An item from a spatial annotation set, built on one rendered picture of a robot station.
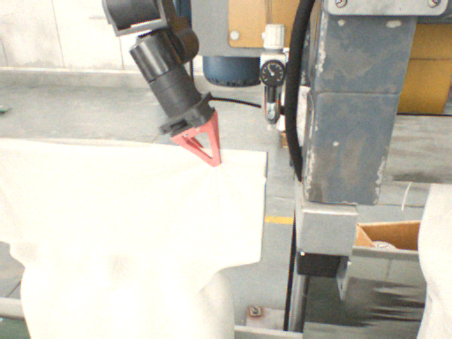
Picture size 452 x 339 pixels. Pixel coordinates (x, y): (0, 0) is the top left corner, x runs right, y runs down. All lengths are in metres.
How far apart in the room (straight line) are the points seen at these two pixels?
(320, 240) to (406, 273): 0.59
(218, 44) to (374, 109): 0.44
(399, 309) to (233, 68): 0.69
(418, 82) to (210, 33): 0.37
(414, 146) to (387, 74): 0.22
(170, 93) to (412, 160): 0.34
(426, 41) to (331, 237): 0.33
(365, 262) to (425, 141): 0.44
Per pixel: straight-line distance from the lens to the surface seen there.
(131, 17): 0.51
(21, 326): 1.30
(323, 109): 0.33
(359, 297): 0.98
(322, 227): 0.37
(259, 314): 1.68
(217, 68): 0.76
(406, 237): 2.09
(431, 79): 0.67
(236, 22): 0.70
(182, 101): 0.50
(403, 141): 0.53
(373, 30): 0.33
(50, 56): 6.64
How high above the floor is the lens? 1.25
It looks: 25 degrees down
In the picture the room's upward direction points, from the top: straight up
